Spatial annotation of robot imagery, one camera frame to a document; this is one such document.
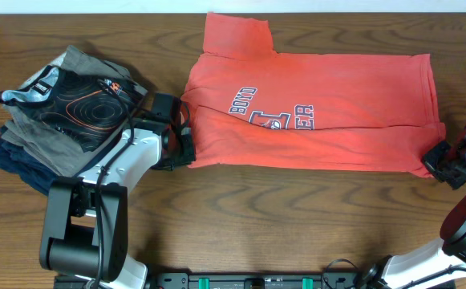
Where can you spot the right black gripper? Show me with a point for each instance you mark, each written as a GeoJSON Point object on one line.
{"type": "Point", "coordinates": [430, 160]}

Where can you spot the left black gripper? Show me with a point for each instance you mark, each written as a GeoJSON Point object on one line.
{"type": "Point", "coordinates": [190, 155]}

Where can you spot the red soccer t-shirt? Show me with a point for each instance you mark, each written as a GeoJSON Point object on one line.
{"type": "Point", "coordinates": [251, 105]}

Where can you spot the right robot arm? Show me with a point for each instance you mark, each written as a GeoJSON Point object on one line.
{"type": "Point", "coordinates": [444, 259]}

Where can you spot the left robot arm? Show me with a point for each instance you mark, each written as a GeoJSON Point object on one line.
{"type": "Point", "coordinates": [85, 231]}

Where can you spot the black orange patterned folded shirt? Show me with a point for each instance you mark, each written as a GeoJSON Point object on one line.
{"type": "Point", "coordinates": [87, 108]}

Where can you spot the grey-brown folded shirt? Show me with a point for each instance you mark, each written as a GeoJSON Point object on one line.
{"type": "Point", "coordinates": [82, 64]}

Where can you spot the navy blue folded shirt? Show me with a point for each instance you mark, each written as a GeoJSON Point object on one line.
{"type": "Point", "coordinates": [20, 168]}

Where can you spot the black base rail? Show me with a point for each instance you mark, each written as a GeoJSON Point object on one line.
{"type": "Point", "coordinates": [340, 280]}

